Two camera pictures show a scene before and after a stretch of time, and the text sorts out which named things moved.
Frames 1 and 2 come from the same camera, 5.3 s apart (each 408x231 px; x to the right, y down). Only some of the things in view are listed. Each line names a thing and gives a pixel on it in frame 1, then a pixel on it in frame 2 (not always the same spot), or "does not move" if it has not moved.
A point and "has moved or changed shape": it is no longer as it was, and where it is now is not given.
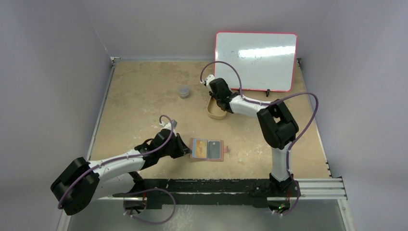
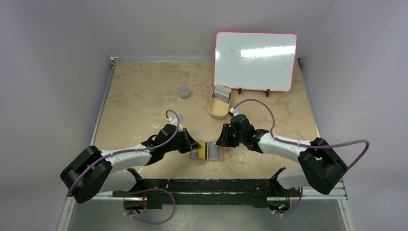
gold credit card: [200, 148] has moved or changed shape
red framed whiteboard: [265, 61] does not move
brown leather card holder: [207, 149] does not move
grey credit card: [214, 147] does not move
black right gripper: [221, 104] → [227, 135]
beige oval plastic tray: [214, 111] does not move
